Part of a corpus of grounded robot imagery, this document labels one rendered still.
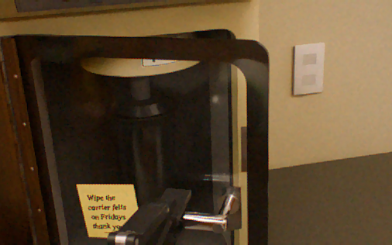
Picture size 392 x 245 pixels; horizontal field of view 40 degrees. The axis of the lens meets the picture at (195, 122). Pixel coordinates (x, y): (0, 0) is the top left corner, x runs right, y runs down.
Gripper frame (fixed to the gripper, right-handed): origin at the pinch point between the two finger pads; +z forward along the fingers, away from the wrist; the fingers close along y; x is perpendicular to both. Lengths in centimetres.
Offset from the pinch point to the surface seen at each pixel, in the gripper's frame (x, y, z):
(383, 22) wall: -26, 5, 78
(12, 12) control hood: 17.7, 21.8, 3.5
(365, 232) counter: -23, -26, 41
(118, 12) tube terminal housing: 8.8, 20.2, 11.7
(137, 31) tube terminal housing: 7.0, 17.8, 12.6
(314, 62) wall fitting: -12, -2, 70
